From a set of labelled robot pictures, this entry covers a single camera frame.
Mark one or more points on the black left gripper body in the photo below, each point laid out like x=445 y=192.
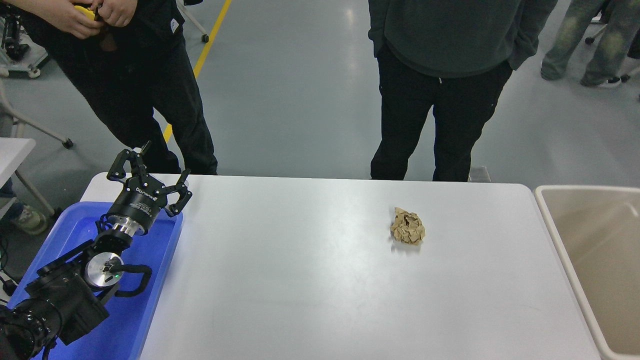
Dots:
x=140 y=202

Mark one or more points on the small yellow object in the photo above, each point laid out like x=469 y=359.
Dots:
x=85 y=12

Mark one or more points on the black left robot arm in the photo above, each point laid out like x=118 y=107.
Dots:
x=65 y=300

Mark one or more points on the person's right forearm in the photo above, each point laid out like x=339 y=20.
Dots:
x=32 y=6

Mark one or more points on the person's left hand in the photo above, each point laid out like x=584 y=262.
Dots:
x=120 y=11

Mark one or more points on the person's right hand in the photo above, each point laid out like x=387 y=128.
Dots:
x=75 y=22

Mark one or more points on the grey chair leg with caster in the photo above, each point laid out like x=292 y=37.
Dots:
x=67 y=144

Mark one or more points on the blue plastic tray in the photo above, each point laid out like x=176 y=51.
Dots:
x=150 y=280

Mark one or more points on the person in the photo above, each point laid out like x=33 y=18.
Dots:
x=575 y=35
x=450 y=35
x=30 y=220
x=135 y=90

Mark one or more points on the white side table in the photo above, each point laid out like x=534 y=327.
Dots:
x=12 y=157

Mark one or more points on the equipment cart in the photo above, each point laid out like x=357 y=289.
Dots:
x=15 y=47

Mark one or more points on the crumpled tan paper ball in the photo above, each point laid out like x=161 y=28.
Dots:
x=408 y=227

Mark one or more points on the metal floor plate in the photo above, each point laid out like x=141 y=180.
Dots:
x=480 y=174

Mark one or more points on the large pale bin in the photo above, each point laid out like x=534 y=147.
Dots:
x=605 y=260

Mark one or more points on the chair leg with black caster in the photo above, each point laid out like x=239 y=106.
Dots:
x=625 y=77

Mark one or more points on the white frame leg with caster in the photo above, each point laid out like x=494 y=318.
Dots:
x=205 y=38

